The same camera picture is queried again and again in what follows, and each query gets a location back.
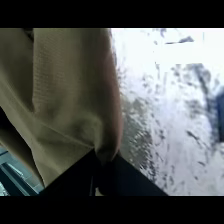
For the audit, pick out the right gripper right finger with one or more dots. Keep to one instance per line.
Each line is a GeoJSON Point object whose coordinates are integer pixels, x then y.
{"type": "Point", "coordinates": [126, 180]}

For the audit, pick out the brown garment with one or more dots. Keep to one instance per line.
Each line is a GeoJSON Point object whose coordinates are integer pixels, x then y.
{"type": "Point", "coordinates": [66, 93]}

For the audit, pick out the silver frame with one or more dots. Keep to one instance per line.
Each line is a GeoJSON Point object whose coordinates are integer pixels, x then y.
{"type": "Point", "coordinates": [15, 173]}

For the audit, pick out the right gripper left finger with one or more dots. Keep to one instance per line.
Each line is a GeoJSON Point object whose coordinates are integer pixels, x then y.
{"type": "Point", "coordinates": [76, 180]}

